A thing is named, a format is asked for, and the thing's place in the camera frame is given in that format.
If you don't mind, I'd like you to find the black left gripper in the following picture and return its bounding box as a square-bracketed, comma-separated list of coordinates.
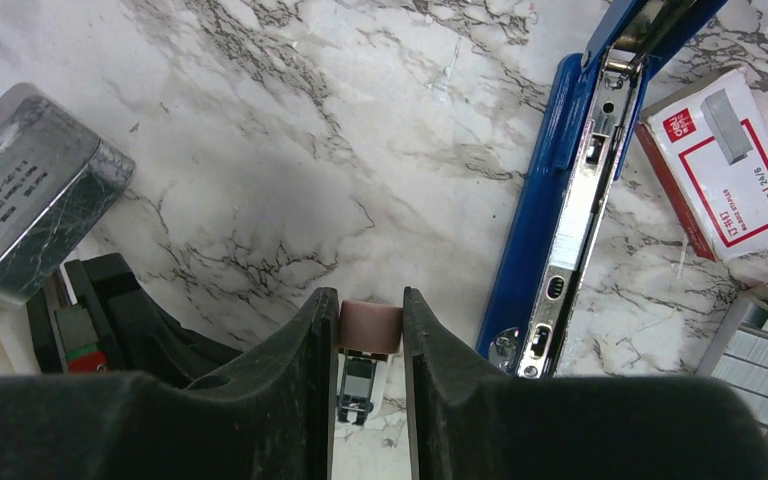
[26, 254, 240, 388]

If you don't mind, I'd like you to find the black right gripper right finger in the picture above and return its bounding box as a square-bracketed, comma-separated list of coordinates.
[403, 287, 768, 479]

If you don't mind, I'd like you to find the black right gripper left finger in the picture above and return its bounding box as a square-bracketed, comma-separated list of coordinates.
[0, 288, 340, 479]

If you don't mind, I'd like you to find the staple box tray with staples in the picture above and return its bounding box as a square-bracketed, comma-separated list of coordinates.
[696, 284, 768, 444]

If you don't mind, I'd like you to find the blue stapler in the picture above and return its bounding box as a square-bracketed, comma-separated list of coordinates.
[476, 1, 721, 379]

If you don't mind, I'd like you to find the white red staple box sleeve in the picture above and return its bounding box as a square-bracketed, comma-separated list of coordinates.
[635, 66, 768, 261]

